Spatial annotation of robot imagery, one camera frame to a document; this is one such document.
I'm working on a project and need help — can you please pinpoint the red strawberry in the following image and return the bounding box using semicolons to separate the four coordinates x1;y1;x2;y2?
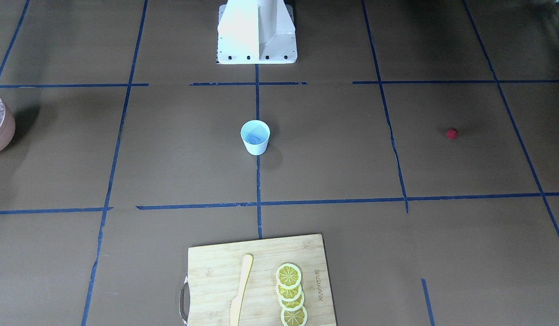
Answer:
446;129;459;139

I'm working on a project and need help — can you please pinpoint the lemon slice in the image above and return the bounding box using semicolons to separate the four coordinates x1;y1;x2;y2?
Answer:
276;284;302;302
278;292;306;312
281;306;308;326
275;263;302;290

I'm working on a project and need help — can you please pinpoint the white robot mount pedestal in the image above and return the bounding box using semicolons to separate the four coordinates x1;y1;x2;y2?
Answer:
216;0;298;65

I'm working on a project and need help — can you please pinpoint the bamboo cutting board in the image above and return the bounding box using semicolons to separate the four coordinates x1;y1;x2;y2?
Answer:
182;235;337;326

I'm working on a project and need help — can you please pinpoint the front lemon slice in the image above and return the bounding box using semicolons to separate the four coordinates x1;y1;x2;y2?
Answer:
281;306;308;326

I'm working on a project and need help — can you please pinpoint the light blue cup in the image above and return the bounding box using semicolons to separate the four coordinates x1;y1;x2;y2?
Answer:
240;120;271;156

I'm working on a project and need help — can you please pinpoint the yellow plastic knife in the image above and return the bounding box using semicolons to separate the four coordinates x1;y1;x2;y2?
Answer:
229;254;253;326

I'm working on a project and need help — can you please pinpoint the top lemon slice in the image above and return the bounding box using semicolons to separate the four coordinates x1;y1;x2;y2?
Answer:
275;263;302;290

